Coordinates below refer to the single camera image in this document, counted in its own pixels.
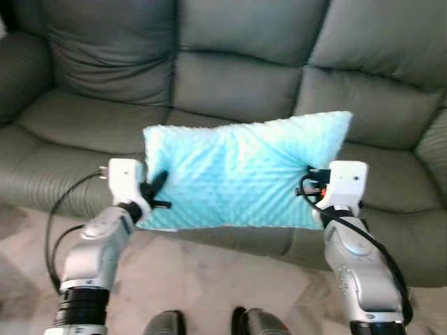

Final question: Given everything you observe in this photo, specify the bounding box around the light blue dotted pillow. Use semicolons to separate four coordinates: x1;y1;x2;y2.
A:
142;110;353;232

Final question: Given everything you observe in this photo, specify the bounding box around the dark green leather sofa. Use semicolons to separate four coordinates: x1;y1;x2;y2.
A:
0;0;447;288

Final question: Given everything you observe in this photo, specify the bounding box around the silver left robot leg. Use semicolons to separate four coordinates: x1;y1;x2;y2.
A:
143;311;187;335

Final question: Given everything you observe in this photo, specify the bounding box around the silver robot leg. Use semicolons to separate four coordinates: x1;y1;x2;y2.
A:
143;311;187;335
230;306;291;335

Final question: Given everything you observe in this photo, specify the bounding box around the silver right robot leg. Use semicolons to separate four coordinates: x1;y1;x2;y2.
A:
230;306;291;335

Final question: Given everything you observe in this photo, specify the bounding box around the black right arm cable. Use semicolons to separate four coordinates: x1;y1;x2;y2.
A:
297;174;414;325

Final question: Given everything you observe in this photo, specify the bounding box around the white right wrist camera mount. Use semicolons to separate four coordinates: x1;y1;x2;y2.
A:
327;161;369;214

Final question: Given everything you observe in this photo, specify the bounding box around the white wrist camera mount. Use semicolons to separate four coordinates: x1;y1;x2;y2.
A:
327;161;369;214
106;158;151;210

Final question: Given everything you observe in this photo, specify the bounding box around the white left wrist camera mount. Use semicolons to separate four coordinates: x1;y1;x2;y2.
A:
106;158;151;210

